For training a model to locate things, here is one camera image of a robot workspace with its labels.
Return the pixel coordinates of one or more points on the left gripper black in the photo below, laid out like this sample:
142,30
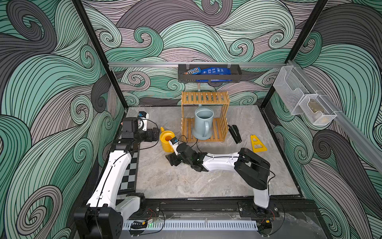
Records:
148,138

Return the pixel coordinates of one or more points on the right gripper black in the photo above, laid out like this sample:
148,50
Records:
174,158

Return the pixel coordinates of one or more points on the yellow watering can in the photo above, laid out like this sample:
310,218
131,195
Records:
165,137

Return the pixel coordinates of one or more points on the light blue watering can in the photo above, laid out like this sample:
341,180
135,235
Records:
202,129

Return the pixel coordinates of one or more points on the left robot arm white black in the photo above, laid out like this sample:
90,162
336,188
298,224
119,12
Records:
102,217

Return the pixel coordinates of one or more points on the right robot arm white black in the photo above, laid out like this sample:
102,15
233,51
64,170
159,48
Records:
253,169

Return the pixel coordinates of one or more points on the wooden slatted shelf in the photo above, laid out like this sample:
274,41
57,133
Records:
218,101

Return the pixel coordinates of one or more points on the black white chessboard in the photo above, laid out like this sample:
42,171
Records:
128,184

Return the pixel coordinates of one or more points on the black stapler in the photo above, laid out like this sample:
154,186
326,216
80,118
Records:
234,131

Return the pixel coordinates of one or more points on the m&m candy packet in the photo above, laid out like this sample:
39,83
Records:
194,71

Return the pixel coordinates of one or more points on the blue snack bag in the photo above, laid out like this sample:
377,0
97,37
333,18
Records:
213,71

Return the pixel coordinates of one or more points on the yellow triangular plastic piece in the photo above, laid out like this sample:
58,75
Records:
257,145

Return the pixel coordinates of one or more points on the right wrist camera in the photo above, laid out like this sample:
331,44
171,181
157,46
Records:
174,143

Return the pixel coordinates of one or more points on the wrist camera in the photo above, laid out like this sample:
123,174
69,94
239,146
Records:
174,143
143,120

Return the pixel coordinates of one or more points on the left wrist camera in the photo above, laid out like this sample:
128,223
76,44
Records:
143,120

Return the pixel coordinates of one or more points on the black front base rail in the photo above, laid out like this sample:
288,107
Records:
245,206

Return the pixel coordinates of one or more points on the white perforated cable duct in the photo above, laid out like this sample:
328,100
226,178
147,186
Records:
203,225

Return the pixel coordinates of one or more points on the aluminium wall rail back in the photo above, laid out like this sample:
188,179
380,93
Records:
160,64

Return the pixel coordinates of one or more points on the aluminium wall rail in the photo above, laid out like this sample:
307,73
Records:
160,64
362,143

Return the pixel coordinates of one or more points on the dark metal wall basket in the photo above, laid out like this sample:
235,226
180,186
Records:
236,74

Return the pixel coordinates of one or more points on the clear plastic wall bin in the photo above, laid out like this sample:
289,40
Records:
300,98

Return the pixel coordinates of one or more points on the aluminium wall rail right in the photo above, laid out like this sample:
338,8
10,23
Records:
362,143

